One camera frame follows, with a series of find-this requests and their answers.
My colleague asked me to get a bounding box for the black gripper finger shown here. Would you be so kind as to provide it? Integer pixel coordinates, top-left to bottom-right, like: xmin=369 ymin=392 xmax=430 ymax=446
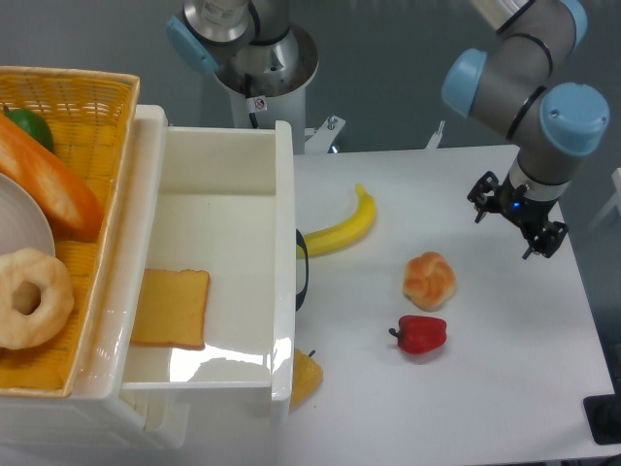
xmin=467 ymin=171 xmax=500 ymax=223
xmin=521 ymin=220 xmax=569 ymax=259

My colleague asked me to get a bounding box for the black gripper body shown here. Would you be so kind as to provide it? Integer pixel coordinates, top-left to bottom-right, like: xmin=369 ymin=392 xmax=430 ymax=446
xmin=497 ymin=177 xmax=558 ymax=233

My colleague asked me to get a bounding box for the white drawer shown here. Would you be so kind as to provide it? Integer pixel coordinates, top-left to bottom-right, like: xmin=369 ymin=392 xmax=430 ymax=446
xmin=122 ymin=121 xmax=297 ymax=425

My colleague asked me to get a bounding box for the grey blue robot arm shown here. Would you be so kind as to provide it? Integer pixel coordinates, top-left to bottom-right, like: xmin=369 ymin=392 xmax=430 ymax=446
xmin=166 ymin=1 xmax=609 ymax=257

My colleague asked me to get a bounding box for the white drawer cabinet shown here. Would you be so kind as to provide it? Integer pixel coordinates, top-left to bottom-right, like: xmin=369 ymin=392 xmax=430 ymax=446
xmin=1 ymin=105 xmax=189 ymax=449

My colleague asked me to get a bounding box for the knotted bread roll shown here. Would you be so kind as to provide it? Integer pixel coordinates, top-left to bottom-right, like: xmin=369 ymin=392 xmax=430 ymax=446
xmin=402 ymin=251 xmax=457 ymax=312

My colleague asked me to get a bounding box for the red bell pepper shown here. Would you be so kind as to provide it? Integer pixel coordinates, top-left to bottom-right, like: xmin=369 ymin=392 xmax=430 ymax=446
xmin=388 ymin=315 xmax=447 ymax=355

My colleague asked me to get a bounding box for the yellow banana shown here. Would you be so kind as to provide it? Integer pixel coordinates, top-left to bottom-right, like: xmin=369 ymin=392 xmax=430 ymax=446
xmin=303 ymin=183 xmax=376 ymax=257

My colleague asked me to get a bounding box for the black device at edge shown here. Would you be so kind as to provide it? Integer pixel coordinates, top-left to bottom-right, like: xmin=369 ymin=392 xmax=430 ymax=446
xmin=583 ymin=394 xmax=621 ymax=446

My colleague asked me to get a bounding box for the yellow bell pepper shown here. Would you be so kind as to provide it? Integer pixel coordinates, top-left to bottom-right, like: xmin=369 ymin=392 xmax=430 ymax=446
xmin=290 ymin=349 xmax=323 ymax=408

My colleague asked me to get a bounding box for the toast bread slice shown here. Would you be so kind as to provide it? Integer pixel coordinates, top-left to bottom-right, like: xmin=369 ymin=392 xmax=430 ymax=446
xmin=131 ymin=269 xmax=211 ymax=350

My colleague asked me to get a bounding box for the yellow woven basket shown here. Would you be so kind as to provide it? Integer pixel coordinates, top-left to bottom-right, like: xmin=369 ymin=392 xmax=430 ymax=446
xmin=1 ymin=66 xmax=140 ymax=398

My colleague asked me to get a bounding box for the orange baguette bread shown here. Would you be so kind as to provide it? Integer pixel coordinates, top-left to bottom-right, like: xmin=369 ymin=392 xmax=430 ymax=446
xmin=1 ymin=116 xmax=104 ymax=242

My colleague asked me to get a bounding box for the green pepper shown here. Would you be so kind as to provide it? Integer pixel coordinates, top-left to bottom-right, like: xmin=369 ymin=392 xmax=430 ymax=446
xmin=3 ymin=106 xmax=54 ymax=152

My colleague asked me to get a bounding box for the white plate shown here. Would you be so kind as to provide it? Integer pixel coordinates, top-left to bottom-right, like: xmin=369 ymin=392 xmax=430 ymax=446
xmin=0 ymin=175 xmax=55 ymax=256

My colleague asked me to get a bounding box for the beige bagel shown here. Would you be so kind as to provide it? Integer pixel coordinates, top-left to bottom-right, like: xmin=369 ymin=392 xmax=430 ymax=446
xmin=1 ymin=248 xmax=75 ymax=350

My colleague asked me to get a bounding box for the white table bracket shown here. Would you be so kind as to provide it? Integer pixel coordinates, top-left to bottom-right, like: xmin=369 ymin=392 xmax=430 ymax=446
xmin=305 ymin=116 xmax=346 ymax=154

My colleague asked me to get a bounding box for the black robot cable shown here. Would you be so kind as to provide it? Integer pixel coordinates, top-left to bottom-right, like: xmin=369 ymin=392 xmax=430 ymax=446
xmin=245 ymin=72 xmax=261 ymax=130

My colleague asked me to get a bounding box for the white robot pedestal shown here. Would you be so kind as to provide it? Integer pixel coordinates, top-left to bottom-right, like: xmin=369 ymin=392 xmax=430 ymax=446
xmin=215 ymin=24 xmax=318 ymax=154

